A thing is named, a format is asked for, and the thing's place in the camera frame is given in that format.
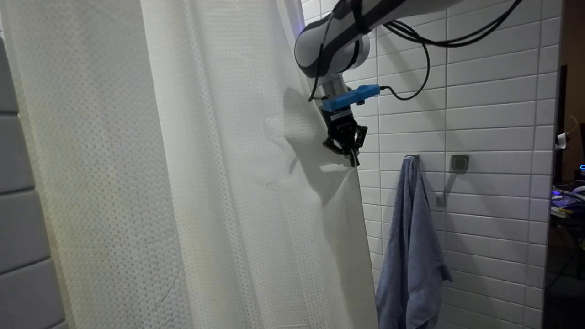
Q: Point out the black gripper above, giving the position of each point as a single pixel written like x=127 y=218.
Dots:
x=345 y=130

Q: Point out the white shower curtain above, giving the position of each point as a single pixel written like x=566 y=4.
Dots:
x=184 y=183

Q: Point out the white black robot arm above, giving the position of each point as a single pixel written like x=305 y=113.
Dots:
x=330 y=46

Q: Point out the blue hanging towel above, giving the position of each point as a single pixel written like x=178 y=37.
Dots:
x=412 y=261

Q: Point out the cluttered dark table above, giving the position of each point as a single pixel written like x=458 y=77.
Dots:
x=568 y=203

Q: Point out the brown wooden door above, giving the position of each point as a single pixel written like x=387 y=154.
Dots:
x=575 y=37

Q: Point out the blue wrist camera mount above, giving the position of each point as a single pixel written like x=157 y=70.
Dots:
x=350 y=97

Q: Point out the grey wall hook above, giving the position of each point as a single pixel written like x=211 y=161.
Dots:
x=460 y=161

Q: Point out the small chrome wall fixture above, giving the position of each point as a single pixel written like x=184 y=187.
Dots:
x=562 y=141

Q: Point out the grey padded wall panel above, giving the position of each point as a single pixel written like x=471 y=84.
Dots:
x=21 y=230

